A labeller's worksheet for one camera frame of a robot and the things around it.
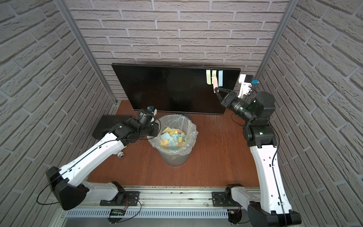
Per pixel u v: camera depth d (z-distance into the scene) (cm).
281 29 76
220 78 63
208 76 64
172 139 83
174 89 92
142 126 56
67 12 71
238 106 48
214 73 63
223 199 74
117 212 72
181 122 78
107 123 103
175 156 74
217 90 55
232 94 48
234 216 70
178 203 73
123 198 68
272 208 36
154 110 68
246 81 49
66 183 38
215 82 56
